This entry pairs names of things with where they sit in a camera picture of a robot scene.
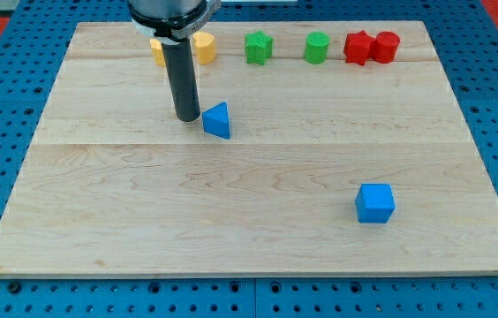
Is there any red star block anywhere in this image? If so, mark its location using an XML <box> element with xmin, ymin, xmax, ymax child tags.
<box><xmin>343</xmin><ymin>30</ymin><xmax>375</xmax><ymax>65</ymax></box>

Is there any green star block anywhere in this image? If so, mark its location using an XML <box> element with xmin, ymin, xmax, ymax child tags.
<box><xmin>245</xmin><ymin>30</ymin><xmax>273</xmax><ymax>65</ymax></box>

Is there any green cylinder block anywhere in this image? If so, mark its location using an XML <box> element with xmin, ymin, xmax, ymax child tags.
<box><xmin>304</xmin><ymin>31</ymin><xmax>330</xmax><ymax>64</ymax></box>

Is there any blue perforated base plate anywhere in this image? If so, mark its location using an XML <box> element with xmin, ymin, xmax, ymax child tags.
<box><xmin>0</xmin><ymin>0</ymin><xmax>498</xmax><ymax>317</ymax></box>

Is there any yellow cylinder block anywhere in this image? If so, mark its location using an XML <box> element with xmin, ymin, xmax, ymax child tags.
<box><xmin>193</xmin><ymin>31</ymin><xmax>216</xmax><ymax>64</ymax></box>

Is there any blue cube block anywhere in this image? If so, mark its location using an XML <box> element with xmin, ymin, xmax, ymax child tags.
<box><xmin>355</xmin><ymin>183</ymin><xmax>396</xmax><ymax>223</ymax></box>

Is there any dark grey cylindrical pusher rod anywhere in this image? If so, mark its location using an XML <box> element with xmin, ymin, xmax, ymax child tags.
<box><xmin>162</xmin><ymin>38</ymin><xmax>200</xmax><ymax>122</ymax></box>

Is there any blue triangle block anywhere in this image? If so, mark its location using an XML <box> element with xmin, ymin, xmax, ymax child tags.
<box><xmin>202</xmin><ymin>101</ymin><xmax>230</xmax><ymax>140</ymax></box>

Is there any red cylinder block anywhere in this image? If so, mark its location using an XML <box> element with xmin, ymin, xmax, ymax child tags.
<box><xmin>371</xmin><ymin>31</ymin><xmax>401</xmax><ymax>64</ymax></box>

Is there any yellow block behind rod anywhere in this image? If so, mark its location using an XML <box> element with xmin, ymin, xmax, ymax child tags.
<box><xmin>150</xmin><ymin>39</ymin><xmax>165</xmax><ymax>67</ymax></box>

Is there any light wooden board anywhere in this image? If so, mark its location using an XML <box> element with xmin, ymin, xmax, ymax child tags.
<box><xmin>0</xmin><ymin>21</ymin><xmax>498</xmax><ymax>279</ymax></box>

